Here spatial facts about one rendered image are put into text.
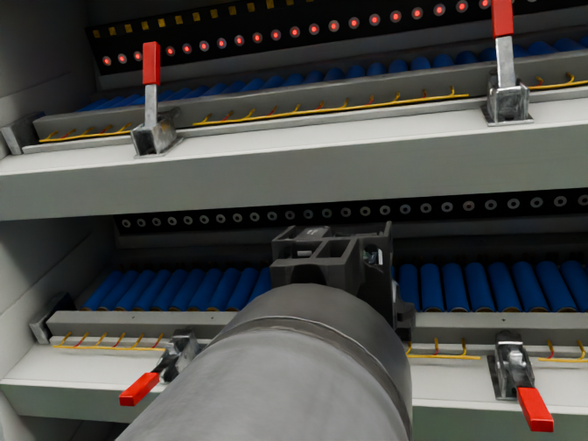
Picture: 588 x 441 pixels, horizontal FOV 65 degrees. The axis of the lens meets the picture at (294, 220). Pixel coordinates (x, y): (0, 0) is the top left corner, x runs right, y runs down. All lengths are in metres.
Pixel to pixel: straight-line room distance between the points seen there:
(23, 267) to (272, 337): 0.41
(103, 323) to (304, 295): 0.32
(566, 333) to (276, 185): 0.24
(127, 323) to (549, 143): 0.38
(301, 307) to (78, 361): 0.35
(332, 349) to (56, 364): 0.38
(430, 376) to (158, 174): 0.26
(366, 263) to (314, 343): 0.12
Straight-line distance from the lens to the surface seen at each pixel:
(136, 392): 0.37
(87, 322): 0.50
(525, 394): 0.34
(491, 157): 0.34
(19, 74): 0.57
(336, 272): 0.21
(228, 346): 0.16
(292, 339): 0.16
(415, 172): 0.33
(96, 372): 0.48
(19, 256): 0.54
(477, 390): 0.38
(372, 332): 0.19
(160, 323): 0.45
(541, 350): 0.41
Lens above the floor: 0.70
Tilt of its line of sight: 6 degrees down
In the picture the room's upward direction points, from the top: 4 degrees counter-clockwise
